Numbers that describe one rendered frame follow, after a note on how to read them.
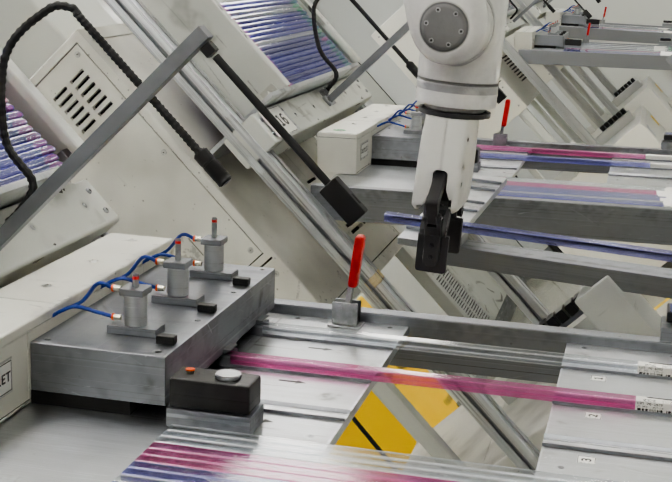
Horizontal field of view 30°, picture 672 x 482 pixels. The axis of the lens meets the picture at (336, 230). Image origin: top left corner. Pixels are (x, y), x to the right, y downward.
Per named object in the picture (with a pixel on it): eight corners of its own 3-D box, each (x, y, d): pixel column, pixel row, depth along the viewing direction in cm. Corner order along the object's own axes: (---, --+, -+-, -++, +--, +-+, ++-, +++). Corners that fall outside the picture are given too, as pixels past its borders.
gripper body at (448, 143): (428, 91, 135) (418, 192, 138) (410, 101, 126) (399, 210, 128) (497, 99, 134) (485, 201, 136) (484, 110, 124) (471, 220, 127)
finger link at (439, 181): (442, 156, 130) (437, 208, 132) (428, 173, 123) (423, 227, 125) (453, 158, 130) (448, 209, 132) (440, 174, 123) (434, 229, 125)
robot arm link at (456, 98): (426, 71, 135) (423, 99, 135) (410, 79, 126) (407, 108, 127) (503, 80, 133) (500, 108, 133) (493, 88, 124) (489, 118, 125)
